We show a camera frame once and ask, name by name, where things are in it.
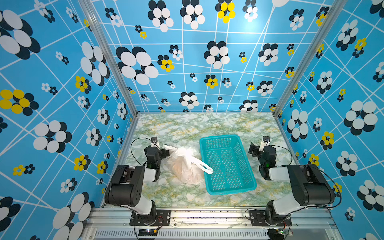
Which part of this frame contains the white plastic bag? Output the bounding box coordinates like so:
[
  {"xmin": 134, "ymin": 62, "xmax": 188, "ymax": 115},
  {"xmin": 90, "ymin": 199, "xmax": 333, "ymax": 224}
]
[{"xmin": 163, "ymin": 145, "xmax": 214, "ymax": 185}]

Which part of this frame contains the teal plastic basket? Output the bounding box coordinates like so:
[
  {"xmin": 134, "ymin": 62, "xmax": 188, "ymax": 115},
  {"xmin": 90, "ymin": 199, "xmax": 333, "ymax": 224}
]
[{"xmin": 200, "ymin": 135, "xmax": 257, "ymax": 196}]

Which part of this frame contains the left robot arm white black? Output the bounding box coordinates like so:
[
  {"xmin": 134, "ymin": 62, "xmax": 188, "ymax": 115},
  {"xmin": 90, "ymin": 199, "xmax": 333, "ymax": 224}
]
[{"xmin": 105, "ymin": 146, "xmax": 170, "ymax": 226}]

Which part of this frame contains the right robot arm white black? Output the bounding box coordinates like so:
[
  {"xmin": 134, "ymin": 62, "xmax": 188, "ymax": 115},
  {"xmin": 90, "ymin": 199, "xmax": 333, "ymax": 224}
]
[{"xmin": 249, "ymin": 143, "xmax": 335, "ymax": 225}]

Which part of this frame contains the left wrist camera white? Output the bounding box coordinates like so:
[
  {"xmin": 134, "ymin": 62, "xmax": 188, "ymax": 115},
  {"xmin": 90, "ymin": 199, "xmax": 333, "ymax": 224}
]
[{"xmin": 151, "ymin": 137, "xmax": 160, "ymax": 149}]

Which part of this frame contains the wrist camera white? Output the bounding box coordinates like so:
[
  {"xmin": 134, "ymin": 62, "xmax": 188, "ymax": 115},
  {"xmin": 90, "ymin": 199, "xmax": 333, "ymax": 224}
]
[
  {"xmin": 151, "ymin": 137, "xmax": 160, "ymax": 149},
  {"xmin": 259, "ymin": 136, "xmax": 271, "ymax": 151}
]

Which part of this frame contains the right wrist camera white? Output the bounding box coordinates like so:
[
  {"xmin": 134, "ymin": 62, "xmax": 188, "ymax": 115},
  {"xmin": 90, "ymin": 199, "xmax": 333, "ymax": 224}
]
[{"xmin": 259, "ymin": 136, "xmax": 271, "ymax": 151}]

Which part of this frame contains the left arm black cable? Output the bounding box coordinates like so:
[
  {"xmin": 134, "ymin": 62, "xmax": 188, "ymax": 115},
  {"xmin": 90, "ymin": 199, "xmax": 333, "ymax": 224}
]
[{"xmin": 129, "ymin": 137, "xmax": 154, "ymax": 166}]

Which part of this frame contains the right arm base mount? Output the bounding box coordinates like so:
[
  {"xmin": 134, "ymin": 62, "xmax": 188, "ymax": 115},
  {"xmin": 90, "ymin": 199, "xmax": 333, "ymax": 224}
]
[{"xmin": 247, "ymin": 209, "xmax": 292, "ymax": 228}]

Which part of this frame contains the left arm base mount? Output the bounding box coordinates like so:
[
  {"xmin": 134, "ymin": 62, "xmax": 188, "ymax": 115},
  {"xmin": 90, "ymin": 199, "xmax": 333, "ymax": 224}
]
[{"xmin": 129, "ymin": 210, "xmax": 171, "ymax": 227}]

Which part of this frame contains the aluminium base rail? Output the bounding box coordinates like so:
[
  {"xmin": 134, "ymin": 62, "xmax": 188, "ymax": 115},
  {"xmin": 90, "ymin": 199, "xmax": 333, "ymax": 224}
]
[{"xmin": 81, "ymin": 207, "xmax": 342, "ymax": 240}]

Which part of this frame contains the left aluminium corner post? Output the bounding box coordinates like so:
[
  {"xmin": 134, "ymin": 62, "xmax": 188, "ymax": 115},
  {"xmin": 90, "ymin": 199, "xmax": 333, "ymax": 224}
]
[{"xmin": 79, "ymin": 0, "xmax": 138, "ymax": 119}]

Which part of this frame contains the aluminium corner post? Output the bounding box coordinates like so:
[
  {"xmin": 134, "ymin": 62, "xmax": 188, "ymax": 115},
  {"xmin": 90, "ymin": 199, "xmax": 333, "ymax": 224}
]
[
  {"xmin": 79, "ymin": 0, "xmax": 138, "ymax": 119},
  {"xmin": 273, "ymin": 0, "xmax": 348, "ymax": 119}
]

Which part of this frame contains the right aluminium corner post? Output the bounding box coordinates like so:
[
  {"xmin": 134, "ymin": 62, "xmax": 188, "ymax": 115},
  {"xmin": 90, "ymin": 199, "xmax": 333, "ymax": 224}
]
[{"xmin": 273, "ymin": 0, "xmax": 348, "ymax": 119}]

